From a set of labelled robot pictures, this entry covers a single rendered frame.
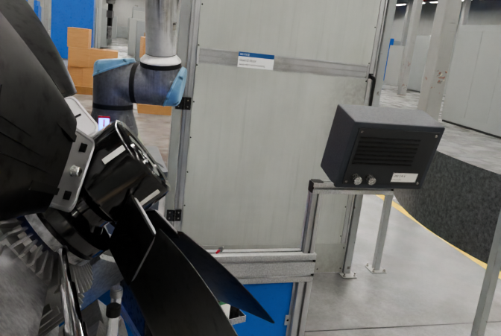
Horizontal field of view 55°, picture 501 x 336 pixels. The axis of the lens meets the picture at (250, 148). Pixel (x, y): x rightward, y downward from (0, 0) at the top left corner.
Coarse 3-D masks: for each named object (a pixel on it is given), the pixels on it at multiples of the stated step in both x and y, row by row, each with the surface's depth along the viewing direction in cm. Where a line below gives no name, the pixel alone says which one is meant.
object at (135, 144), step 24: (96, 144) 60; (120, 144) 59; (96, 168) 58; (120, 168) 58; (144, 168) 59; (96, 192) 58; (120, 192) 58; (144, 192) 60; (168, 192) 64; (48, 216) 56; (72, 216) 58; (96, 216) 60; (72, 240) 57; (96, 240) 61
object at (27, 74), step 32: (0, 32) 41; (0, 64) 40; (32, 64) 45; (0, 96) 39; (32, 96) 44; (0, 128) 39; (32, 128) 44; (64, 128) 50; (0, 160) 40; (32, 160) 45; (64, 160) 51; (0, 192) 41; (32, 192) 46
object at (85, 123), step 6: (72, 102) 65; (78, 102) 66; (72, 108) 65; (78, 108) 65; (84, 114) 65; (78, 120) 64; (84, 120) 65; (90, 120) 65; (78, 126) 64; (84, 126) 65; (90, 126) 65; (96, 126) 65; (84, 132) 64; (90, 132) 65
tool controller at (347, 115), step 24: (336, 120) 124; (360, 120) 116; (384, 120) 119; (408, 120) 122; (432, 120) 126; (336, 144) 124; (360, 144) 118; (384, 144) 120; (408, 144) 122; (432, 144) 124; (336, 168) 123; (360, 168) 122; (384, 168) 124; (408, 168) 126
